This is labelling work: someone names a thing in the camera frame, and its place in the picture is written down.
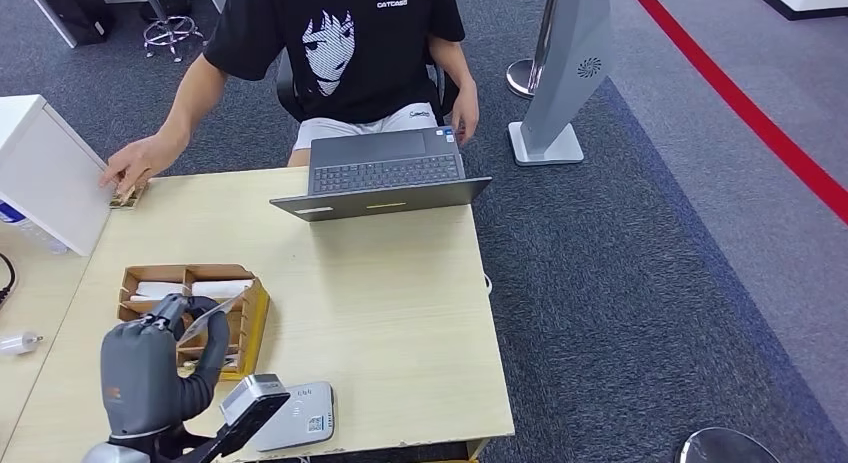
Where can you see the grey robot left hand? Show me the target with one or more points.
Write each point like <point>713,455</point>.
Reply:
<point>142,380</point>

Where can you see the person's left hand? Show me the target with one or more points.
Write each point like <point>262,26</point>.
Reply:
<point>466,112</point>

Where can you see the person's right hand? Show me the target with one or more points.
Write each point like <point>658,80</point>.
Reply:
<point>136,165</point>

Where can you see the person's right forearm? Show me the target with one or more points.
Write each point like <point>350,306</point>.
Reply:
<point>189,109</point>

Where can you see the person's left forearm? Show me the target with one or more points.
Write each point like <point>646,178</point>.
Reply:
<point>454,66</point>

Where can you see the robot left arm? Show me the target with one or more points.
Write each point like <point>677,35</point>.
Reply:
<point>112,455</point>

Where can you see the white card stack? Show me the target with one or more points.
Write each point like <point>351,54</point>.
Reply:
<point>149,290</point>
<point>222,288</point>

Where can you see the person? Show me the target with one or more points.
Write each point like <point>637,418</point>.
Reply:
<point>371,62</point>

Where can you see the wooden card organizer box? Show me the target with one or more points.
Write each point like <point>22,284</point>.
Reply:
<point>246,327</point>

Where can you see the grey card reader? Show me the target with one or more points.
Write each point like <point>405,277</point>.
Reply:
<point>308,414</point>

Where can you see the white cabinet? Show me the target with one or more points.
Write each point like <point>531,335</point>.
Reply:
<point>46,175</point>

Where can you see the grey laptop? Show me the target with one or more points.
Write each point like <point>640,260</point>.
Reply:
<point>384,172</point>

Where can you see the grey kiosk stand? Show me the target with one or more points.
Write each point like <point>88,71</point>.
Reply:
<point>563,69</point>

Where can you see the water bottle blue label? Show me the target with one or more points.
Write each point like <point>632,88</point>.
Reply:
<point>30,229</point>

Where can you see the chrome stool base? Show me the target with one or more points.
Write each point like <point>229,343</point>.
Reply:
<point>154,6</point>

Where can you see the black bag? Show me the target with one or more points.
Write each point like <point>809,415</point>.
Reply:
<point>76,9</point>

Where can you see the white desk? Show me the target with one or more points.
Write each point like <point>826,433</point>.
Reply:
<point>40,3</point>

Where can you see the red floor tape strip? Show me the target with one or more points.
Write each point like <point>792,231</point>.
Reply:
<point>729,92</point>

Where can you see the round chrome base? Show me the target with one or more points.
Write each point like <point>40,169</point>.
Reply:
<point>725,449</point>

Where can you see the chrome stanchion post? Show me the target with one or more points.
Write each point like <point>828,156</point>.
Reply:
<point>521,79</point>

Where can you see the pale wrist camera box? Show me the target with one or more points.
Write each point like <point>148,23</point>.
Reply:
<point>255,394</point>

